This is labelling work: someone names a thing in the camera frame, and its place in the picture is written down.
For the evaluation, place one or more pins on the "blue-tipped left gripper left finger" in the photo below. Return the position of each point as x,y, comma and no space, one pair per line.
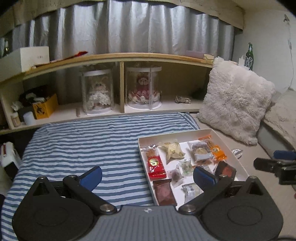
81,187

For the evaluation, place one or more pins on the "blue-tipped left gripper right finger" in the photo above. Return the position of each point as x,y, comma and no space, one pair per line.
212,187

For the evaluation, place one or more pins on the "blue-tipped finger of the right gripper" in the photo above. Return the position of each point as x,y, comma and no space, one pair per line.
284,155

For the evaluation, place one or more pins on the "dark brown pastry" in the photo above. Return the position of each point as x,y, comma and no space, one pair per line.
225,169

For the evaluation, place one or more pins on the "small orange barcode packet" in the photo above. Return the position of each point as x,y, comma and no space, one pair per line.
206,165

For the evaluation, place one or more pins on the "silver grey snack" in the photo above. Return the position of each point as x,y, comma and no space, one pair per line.
191,191

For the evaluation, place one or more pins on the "small green candy packet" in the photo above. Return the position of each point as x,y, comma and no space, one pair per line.
185,167

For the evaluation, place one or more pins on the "orange snack bag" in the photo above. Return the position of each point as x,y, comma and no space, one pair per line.
215,149

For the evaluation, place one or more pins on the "clear tray cookie pack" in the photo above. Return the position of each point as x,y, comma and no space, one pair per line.
201,151

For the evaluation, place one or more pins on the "clear packet dark sweet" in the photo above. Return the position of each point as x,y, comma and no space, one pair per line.
175,176

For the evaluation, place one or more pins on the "brown snack packet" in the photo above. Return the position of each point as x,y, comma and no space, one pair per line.
163,192

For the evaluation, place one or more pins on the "cream yellow pastry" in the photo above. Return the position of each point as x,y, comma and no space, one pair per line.
173,151

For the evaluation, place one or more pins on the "red biscuit packet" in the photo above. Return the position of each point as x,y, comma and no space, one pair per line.
155,167

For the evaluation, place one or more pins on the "beige fuzzy cushion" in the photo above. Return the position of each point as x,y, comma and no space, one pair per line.
281,116

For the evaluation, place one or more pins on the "silver foil wrapper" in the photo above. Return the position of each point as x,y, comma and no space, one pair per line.
237,153

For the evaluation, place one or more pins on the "blue white striped blanket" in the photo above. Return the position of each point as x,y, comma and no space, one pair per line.
61,149

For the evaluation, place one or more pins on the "white cardboard tray box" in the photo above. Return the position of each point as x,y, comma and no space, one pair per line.
183,138

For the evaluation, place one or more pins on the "fluffy white pillow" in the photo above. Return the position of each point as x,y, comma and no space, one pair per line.
236,101

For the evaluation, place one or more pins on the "yellow cardboard box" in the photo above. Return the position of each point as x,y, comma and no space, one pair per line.
45,109

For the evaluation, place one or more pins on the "white cup on shelf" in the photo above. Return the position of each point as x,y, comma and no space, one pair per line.
29,118

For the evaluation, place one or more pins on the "white dress doll in case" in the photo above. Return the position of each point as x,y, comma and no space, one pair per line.
97,89

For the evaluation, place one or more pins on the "small trinket on shelf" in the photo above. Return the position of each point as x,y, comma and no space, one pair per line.
182,99

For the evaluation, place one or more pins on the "green glass bottle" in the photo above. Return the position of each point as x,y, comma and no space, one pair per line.
249,57

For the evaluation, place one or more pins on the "wooden headboard shelf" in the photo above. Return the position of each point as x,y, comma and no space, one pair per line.
180,76

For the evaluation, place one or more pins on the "red dress doll in case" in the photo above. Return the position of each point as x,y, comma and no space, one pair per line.
141,87

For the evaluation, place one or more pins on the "white box on shelf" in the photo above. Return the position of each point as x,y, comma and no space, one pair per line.
22,60

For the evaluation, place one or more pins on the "grey curtain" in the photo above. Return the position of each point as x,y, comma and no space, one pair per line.
124,26

